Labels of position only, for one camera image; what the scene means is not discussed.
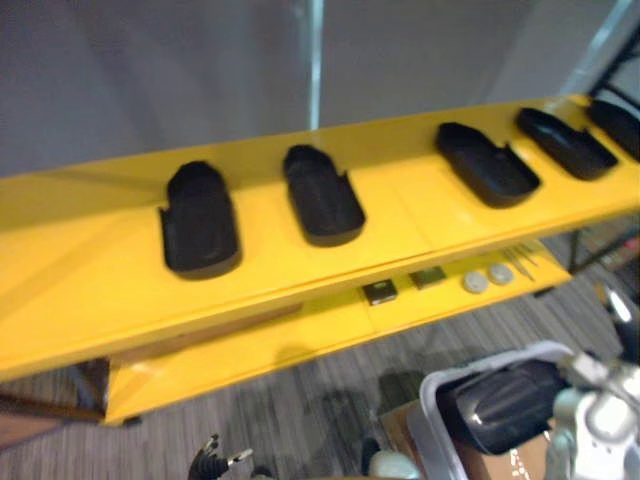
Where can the thin metal pole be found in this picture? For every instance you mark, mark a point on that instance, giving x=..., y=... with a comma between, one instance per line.
x=317, y=65

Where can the grey plastic bin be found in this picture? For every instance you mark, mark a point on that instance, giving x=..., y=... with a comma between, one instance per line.
x=429, y=400

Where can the black plastic housing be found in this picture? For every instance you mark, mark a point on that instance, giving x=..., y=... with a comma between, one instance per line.
x=322, y=200
x=200, y=225
x=617, y=127
x=505, y=400
x=485, y=165
x=565, y=145

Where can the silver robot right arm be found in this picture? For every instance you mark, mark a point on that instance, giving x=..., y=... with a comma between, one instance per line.
x=595, y=435

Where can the small square metal block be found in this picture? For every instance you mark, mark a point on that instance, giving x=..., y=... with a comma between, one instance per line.
x=381, y=293
x=427, y=278

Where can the black metal frame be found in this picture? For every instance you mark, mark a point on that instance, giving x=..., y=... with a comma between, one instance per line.
x=612, y=75

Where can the yellow metal shelf unit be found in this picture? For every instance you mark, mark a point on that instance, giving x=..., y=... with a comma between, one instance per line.
x=100, y=250

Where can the white round disc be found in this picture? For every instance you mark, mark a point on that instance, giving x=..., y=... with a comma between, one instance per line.
x=500, y=274
x=475, y=282

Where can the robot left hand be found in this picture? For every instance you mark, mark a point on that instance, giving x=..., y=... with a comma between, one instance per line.
x=212, y=462

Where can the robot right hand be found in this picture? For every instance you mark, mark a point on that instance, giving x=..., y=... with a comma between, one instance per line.
x=617, y=345

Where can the bundle of thin metal rods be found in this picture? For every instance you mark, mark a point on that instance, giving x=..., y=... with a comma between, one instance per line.
x=522, y=260

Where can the brown cardboard box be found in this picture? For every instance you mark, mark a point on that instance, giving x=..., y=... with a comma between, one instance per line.
x=400, y=430

